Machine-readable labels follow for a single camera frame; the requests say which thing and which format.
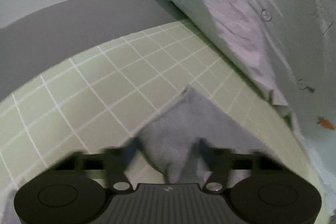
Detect green grid bed sheet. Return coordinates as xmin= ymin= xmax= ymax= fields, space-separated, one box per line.
xmin=1 ymin=20 xmax=327 ymax=223

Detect light blue carrot quilt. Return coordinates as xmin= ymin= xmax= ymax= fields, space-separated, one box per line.
xmin=170 ymin=0 xmax=335 ymax=213

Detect grey sweatpants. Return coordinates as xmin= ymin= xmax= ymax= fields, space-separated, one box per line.
xmin=125 ymin=85 xmax=278 ymax=185

